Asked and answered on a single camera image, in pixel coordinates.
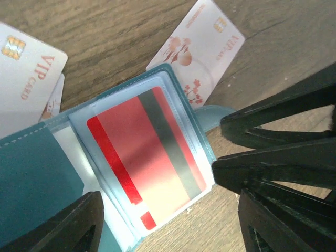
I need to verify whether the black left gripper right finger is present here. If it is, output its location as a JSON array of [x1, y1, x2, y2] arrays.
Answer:
[[238, 188, 335, 251]]

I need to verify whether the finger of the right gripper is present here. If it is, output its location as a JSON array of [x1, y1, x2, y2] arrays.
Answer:
[[212, 64, 335, 202]]

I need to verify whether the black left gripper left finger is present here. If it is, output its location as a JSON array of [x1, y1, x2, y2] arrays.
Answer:
[[1, 191, 104, 251]]

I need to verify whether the teal card holder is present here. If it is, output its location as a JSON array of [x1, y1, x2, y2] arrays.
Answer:
[[1, 64, 233, 251]]

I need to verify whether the red card magnetic stripe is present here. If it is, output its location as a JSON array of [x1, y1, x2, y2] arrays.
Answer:
[[87, 87, 206, 230]]

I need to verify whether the white VIP sunset card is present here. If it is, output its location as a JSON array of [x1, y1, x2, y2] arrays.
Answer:
[[146, 1, 245, 108]]

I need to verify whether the white VIP chip card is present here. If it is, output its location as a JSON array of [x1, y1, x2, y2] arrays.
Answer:
[[1, 23, 68, 138]]

